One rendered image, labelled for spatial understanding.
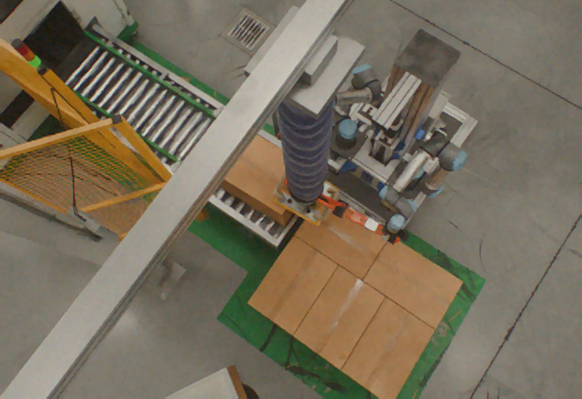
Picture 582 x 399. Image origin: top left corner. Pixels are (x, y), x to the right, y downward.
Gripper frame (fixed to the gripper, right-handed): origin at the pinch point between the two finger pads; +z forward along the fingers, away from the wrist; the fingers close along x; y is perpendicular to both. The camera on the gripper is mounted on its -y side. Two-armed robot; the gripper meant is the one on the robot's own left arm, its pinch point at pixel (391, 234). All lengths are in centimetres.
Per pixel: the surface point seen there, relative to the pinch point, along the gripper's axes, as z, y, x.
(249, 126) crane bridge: -184, 59, 37
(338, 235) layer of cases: 66, 31, 4
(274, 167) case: 26, 91, -9
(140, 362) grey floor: 122, 122, 160
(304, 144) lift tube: -114, 55, 11
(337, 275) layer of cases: 66, 17, 30
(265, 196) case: 26, 85, 12
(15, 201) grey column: -125, 140, 91
